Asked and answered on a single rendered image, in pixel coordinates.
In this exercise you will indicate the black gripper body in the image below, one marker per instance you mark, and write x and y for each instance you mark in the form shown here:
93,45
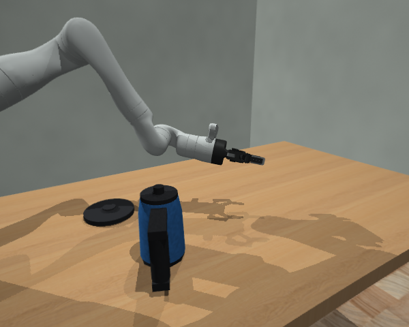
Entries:
219,152

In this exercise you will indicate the blue kettle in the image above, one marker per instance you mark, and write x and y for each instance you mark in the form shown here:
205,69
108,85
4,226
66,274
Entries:
160,221

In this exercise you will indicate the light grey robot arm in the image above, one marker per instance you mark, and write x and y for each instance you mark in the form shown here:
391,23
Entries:
80,43

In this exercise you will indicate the black round disk with center stud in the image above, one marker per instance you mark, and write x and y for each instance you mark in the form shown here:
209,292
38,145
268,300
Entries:
108,212

